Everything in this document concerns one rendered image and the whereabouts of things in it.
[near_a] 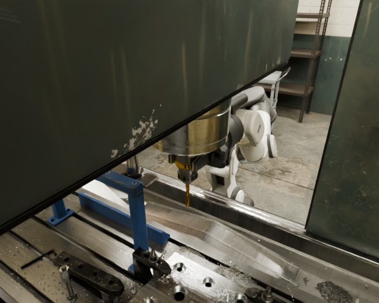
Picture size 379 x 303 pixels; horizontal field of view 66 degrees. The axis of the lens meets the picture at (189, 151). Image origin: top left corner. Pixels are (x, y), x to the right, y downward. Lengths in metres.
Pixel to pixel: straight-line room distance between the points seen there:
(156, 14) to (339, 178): 1.06
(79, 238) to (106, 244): 0.11
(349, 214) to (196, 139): 0.92
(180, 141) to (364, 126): 0.78
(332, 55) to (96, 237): 4.50
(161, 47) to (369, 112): 0.94
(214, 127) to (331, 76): 4.70
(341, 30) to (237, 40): 4.70
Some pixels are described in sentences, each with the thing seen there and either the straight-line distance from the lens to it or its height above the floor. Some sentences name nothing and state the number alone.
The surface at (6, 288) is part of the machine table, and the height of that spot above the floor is 0.90.
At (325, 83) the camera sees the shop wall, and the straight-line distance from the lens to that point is 5.19.
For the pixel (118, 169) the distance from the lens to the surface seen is 0.96.
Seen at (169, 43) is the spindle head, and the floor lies 1.67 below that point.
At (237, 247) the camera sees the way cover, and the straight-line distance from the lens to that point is 1.37.
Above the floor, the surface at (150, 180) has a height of 1.22.
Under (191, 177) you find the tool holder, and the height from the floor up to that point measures 1.38.
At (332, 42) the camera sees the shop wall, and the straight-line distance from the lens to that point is 5.08.
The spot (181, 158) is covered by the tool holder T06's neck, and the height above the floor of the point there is 1.42.
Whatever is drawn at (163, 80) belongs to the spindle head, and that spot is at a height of 1.64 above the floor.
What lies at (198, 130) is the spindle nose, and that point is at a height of 1.51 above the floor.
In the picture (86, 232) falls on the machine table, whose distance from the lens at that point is 1.23.
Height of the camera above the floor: 1.70
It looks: 28 degrees down
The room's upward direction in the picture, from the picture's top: straight up
